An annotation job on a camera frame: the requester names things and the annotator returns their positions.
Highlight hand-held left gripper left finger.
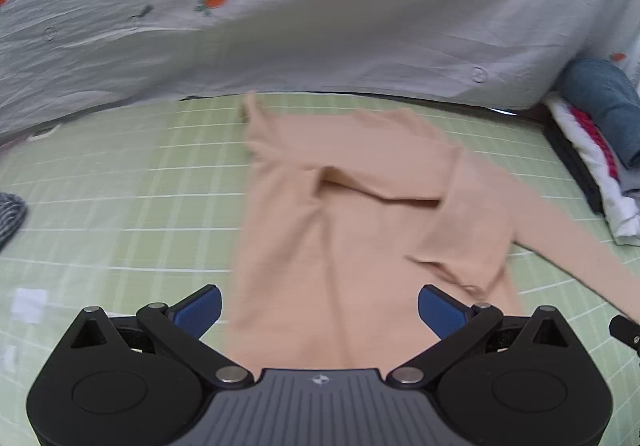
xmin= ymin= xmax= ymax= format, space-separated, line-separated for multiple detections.
xmin=67 ymin=284 xmax=255 ymax=389

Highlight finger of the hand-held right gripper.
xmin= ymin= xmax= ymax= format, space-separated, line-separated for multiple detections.
xmin=609 ymin=313 xmax=640 ymax=358

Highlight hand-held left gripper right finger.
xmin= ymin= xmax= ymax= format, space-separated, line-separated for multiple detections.
xmin=387 ymin=284 xmax=576 ymax=389

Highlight beige long-sleeve sweater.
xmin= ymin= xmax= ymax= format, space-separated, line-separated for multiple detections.
xmin=220 ymin=93 xmax=640 ymax=372

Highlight white garment with red pattern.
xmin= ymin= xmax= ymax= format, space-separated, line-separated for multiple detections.
xmin=542 ymin=93 xmax=640 ymax=247

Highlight green checked mat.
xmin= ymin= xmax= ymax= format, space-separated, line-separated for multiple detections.
xmin=0 ymin=91 xmax=640 ymax=446

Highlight folded light grey garment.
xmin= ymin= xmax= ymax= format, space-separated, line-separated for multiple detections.
xmin=619 ymin=165 xmax=640 ymax=203

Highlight folded black garment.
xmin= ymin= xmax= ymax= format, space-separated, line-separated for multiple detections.
xmin=542 ymin=118 xmax=608 ymax=217

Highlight blue plaid shirt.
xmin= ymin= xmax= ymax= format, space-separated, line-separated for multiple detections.
xmin=0 ymin=192 xmax=28 ymax=252

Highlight folded blue jeans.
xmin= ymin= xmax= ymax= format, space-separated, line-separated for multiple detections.
xmin=560 ymin=57 xmax=640 ymax=182

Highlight grey carrot-print bed sheet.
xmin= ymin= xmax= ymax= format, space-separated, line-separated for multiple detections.
xmin=0 ymin=0 xmax=640 ymax=147

